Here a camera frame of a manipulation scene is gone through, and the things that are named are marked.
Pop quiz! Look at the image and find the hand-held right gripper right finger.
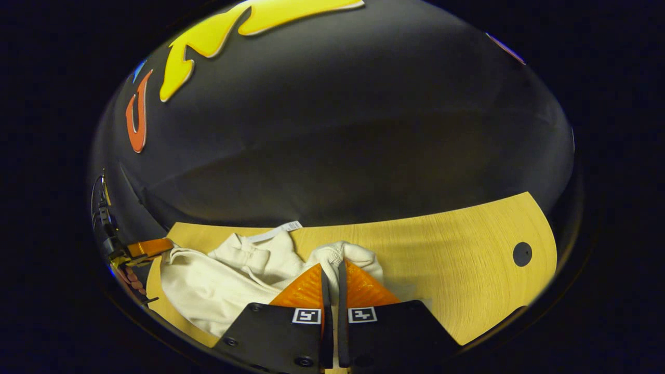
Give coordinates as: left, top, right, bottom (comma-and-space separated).
338, 259, 463, 370

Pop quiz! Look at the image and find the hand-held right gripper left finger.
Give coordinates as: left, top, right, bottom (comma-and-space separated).
212, 262, 334, 374

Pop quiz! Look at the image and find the cream white sweatshirt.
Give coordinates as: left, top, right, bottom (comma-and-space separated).
160, 221, 385, 338

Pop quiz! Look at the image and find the black table grommet hole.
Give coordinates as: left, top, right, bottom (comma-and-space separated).
513, 242, 533, 268

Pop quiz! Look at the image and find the black backdrop cloth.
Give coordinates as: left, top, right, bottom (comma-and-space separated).
89, 0, 581, 245

